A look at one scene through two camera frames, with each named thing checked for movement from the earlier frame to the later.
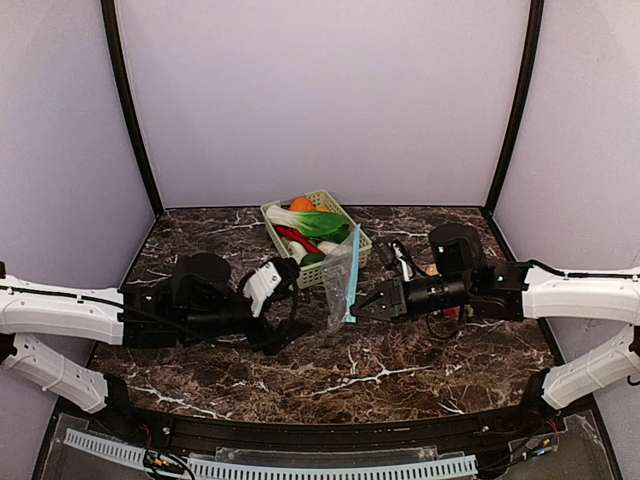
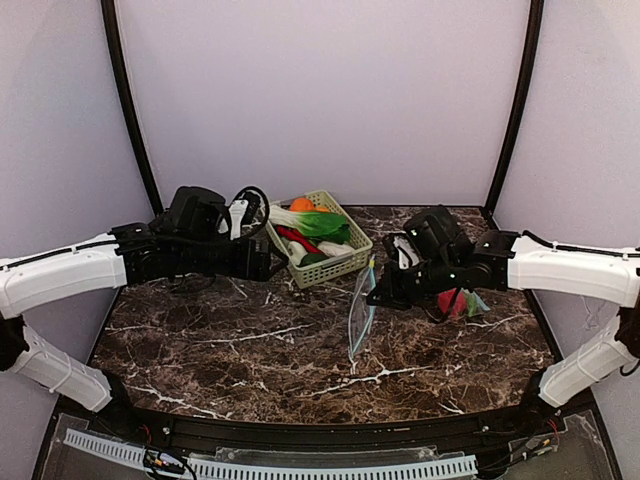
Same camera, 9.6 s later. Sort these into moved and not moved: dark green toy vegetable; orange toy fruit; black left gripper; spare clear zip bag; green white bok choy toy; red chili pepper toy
Moved: black left gripper; spare clear zip bag
Not moved: green white bok choy toy; orange toy fruit; dark green toy vegetable; red chili pepper toy
